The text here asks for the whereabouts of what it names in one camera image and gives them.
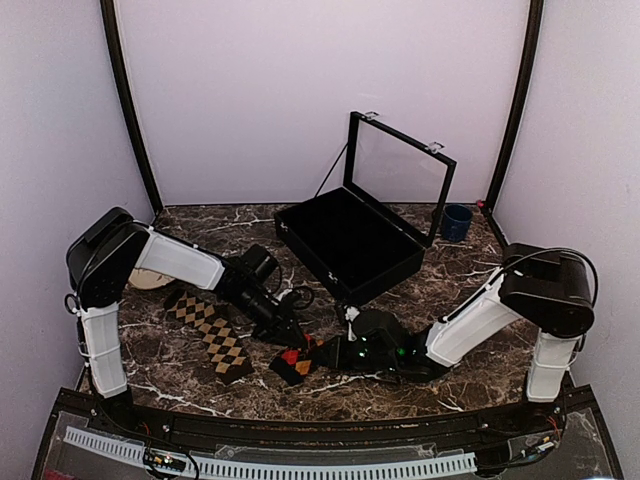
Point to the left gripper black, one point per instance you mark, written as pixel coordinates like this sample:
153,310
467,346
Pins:
278,326

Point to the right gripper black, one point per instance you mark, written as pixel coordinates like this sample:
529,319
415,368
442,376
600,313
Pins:
347,348

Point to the red orange argyle sock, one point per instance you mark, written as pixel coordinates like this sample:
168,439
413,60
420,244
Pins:
294,365

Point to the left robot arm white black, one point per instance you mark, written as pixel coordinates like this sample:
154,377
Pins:
100,263

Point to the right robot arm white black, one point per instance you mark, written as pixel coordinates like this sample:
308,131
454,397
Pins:
555,289

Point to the tan brown argyle sock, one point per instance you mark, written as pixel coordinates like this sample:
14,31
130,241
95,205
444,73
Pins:
230,359

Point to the black display case box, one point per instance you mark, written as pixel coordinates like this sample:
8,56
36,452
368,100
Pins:
371,233

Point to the beige round plate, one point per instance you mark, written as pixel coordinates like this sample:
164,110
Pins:
143,279

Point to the blue mug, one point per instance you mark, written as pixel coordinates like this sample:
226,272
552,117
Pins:
456,222

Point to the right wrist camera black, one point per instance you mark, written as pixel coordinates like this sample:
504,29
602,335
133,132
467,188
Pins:
378,324

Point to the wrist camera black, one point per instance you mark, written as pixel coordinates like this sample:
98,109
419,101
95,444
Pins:
378,324
260,263

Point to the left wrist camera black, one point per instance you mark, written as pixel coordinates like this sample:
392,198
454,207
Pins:
260,263

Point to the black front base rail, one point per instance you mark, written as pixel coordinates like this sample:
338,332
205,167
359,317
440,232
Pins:
568,440

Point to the white slotted cable duct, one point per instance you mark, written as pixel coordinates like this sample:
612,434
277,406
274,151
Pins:
167,463

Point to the left black frame post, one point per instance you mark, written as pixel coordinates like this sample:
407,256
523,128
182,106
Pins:
126,100

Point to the black frame post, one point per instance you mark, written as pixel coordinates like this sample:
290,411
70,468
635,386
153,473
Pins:
526,65
126,100

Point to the right black frame post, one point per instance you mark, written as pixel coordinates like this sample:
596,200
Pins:
526,65

